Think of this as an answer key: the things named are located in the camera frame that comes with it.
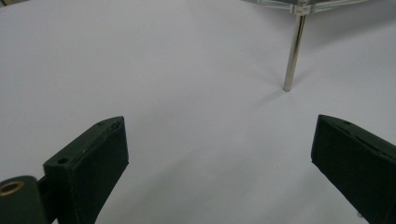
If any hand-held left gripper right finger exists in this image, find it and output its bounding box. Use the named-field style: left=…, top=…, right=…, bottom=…
left=310, top=114, right=396, bottom=224

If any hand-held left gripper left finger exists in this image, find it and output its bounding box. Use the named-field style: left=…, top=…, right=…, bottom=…
left=42, top=116, right=130, bottom=224

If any clear acrylic picture frame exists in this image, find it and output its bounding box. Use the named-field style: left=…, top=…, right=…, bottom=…
left=241, top=0, right=372, bottom=92

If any white board table cover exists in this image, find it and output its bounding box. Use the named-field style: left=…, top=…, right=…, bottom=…
left=0, top=0, right=396, bottom=224

